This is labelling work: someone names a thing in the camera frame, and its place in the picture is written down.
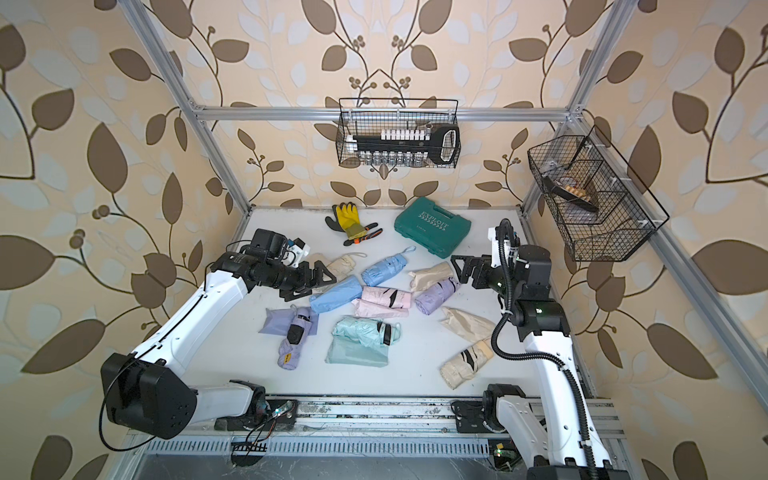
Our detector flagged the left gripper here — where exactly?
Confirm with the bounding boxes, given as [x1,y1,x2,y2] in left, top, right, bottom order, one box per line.
[263,260,336,298]

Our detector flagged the purple umbrella sleeve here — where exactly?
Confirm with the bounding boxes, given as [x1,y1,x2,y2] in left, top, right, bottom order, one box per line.
[260,306,319,336]

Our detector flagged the purple umbrella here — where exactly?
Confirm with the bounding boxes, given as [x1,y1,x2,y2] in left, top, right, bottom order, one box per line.
[277,307,318,370]

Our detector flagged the mint green umbrella sleeve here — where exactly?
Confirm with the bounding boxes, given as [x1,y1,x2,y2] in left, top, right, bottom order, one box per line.
[325,337,389,368]

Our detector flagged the tan umbrella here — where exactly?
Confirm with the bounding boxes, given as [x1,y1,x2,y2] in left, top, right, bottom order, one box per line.
[439,339,495,390]

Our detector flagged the beige sleeved umbrella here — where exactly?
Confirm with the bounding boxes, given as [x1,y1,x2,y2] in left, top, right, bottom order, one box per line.
[306,253,329,270]

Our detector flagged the blue sleeved umbrella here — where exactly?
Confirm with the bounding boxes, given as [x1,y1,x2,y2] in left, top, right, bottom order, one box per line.
[310,276,363,314]

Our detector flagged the cream sleeved umbrella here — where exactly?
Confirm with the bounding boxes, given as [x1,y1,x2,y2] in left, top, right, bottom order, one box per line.
[408,262,454,292]
[440,307,495,343]

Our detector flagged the pink sleeved umbrella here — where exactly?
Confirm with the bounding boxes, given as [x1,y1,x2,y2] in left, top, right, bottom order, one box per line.
[352,299,409,319]

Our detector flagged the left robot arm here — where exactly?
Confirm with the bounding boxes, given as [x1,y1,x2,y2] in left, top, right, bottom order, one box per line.
[98,229,337,440]

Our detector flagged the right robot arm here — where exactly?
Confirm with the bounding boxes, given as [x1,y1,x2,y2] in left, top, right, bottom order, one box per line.
[451,242,630,479]

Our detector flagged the green plastic tool case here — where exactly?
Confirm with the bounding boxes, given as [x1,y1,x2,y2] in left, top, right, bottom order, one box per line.
[394,197,472,259]

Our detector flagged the orange black pliers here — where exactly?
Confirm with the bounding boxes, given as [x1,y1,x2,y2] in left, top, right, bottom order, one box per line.
[343,228,383,246]

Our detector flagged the yellow black work glove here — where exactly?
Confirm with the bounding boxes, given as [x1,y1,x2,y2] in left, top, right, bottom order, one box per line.
[325,202,378,239]

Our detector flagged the tool in right basket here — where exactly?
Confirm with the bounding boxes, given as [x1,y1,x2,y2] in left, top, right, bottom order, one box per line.
[542,176,599,213]

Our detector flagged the black socket set holder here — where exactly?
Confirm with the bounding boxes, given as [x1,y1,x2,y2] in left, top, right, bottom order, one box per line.
[337,123,461,168]

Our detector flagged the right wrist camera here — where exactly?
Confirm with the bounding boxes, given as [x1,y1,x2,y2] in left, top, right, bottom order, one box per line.
[492,232,520,267]

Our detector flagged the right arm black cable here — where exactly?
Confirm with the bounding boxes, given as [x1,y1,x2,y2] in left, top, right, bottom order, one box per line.
[488,218,601,480]

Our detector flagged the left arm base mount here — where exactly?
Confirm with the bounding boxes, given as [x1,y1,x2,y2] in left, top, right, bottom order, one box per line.
[214,398,299,431]

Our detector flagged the right wire basket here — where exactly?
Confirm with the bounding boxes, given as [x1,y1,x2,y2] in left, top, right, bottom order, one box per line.
[527,126,670,262]

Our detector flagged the wire basket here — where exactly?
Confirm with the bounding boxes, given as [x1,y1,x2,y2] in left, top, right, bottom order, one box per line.
[335,96,461,169]
[527,126,670,262]

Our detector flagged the aluminium front rail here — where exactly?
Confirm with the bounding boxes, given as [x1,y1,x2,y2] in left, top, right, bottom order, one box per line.
[127,394,626,439]

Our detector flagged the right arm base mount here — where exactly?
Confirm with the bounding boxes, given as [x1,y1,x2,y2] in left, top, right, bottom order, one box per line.
[450,400,507,434]

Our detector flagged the back wire basket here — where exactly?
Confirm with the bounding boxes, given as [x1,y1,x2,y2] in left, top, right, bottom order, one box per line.
[335,96,461,169]

